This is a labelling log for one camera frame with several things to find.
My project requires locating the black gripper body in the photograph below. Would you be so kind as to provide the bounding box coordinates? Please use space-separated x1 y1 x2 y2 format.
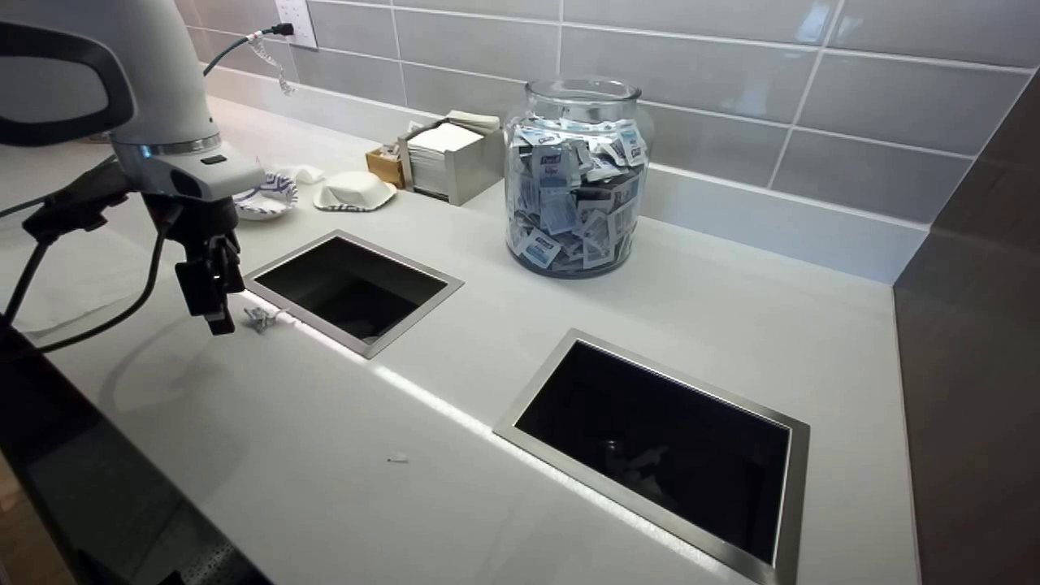
142 192 241 271

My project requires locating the small paper piece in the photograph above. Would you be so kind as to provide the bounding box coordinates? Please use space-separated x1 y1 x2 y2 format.
237 302 284 335

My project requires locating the steel-rimmed bin beside the bowls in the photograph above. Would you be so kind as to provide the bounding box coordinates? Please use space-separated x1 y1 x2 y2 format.
242 229 469 364

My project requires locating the steel-rimmed bin beside wood panel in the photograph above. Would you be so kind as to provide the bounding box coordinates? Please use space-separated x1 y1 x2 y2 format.
495 327 811 585

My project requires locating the blue patterned paper bowl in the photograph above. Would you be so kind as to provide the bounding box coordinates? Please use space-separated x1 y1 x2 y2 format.
232 172 301 229

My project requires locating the crumpled white tissue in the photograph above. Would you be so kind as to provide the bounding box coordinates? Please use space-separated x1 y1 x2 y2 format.
284 158 329 190

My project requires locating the white paper bowl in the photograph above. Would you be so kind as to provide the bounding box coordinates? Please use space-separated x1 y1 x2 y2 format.
313 169 400 215

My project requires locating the wooden tray of packets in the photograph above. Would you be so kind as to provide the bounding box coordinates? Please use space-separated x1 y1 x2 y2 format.
363 141 413 190

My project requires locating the glass jar of packets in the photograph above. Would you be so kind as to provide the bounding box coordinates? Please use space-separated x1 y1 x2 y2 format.
501 74 652 283

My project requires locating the black camera cable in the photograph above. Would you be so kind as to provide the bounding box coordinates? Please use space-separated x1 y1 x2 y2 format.
0 236 54 327
29 231 168 359

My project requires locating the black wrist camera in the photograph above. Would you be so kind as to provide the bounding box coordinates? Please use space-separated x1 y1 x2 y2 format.
19 158 142 247

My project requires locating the black plug with cable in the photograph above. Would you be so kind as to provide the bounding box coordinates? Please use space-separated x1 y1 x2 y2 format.
201 21 298 99

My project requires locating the white wall outlet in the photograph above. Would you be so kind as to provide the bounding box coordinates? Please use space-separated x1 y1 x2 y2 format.
271 0 318 53

